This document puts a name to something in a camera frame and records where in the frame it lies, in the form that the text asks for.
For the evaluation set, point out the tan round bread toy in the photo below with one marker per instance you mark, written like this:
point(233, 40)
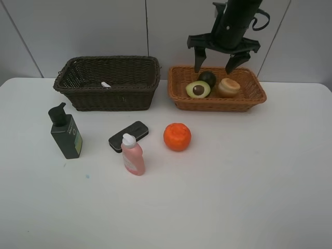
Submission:
point(228, 88)

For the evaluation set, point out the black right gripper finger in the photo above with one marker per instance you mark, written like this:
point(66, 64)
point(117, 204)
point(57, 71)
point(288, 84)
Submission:
point(200, 56)
point(236, 60)

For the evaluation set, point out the dark mangosteen toy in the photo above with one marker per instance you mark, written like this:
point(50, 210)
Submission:
point(208, 77)

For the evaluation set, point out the orange wicker basket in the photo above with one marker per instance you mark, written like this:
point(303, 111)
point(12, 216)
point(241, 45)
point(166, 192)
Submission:
point(250, 94)

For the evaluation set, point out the dark green pump bottle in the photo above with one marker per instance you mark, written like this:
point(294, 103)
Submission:
point(65, 132)

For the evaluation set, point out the pink squeeze bottle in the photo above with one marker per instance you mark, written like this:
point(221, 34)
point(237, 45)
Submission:
point(133, 159)

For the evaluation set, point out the orange toy fruit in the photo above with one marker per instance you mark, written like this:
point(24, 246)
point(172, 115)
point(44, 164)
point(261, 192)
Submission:
point(177, 136)

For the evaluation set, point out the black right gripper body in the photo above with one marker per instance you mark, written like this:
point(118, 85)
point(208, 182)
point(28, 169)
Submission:
point(231, 23)

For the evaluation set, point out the halved avocado toy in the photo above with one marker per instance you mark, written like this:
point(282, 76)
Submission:
point(198, 89)

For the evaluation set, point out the dark brown wicker basket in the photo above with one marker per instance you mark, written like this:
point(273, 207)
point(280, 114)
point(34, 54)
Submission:
point(109, 83)

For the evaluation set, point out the white pink marker pen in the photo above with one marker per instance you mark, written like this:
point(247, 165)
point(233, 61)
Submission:
point(105, 85)

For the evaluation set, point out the black whiteboard eraser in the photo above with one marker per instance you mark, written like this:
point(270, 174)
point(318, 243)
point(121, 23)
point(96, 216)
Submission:
point(128, 136)

